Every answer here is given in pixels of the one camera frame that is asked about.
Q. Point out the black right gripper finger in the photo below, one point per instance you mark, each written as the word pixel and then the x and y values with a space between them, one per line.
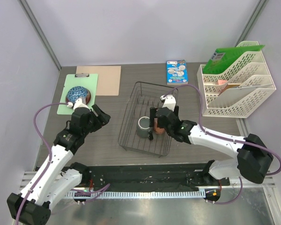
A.
pixel 176 110
pixel 152 116

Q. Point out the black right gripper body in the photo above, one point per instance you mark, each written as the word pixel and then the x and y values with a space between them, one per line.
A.
pixel 169 131

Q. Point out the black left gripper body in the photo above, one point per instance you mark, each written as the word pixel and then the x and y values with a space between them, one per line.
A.
pixel 93 124

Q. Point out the pink dotted ceramic mug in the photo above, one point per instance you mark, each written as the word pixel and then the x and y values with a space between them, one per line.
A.
pixel 157 129

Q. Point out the grey ceramic mug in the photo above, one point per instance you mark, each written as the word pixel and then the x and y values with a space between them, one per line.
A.
pixel 144 130

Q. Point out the red floral plate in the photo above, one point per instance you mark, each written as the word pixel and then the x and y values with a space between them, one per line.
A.
pixel 87 98

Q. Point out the white bowl red diamond pattern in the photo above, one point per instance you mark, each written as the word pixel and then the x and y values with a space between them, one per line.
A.
pixel 75 93

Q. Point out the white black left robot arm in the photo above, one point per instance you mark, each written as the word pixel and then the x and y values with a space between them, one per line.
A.
pixel 34 204

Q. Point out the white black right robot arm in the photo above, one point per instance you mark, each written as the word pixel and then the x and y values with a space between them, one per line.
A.
pixel 248 157

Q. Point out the blue picture book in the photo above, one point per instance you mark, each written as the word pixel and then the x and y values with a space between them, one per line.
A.
pixel 176 72

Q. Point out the light green clipboard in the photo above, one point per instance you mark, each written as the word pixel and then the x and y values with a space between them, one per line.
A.
pixel 88 81

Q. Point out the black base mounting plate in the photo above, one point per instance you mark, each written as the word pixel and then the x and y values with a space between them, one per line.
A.
pixel 150 178

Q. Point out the white plastic file organizer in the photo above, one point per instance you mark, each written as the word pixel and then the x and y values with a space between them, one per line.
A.
pixel 239 90

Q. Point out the green plastic folder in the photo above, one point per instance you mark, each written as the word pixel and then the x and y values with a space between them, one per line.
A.
pixel 222 58

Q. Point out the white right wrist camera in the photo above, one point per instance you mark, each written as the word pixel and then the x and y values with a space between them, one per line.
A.
pixel 168 101

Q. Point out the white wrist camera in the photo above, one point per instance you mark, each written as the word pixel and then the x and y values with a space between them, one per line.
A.
pixel 79 103
pixel 168 101

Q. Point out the grey wire dish rack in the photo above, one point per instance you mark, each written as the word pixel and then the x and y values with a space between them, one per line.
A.
pixel 144 96

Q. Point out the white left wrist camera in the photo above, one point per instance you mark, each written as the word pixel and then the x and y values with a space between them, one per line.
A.
pixel 79 103

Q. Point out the white slotted cable duct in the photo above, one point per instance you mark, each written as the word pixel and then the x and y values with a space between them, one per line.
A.
pixel 138 195

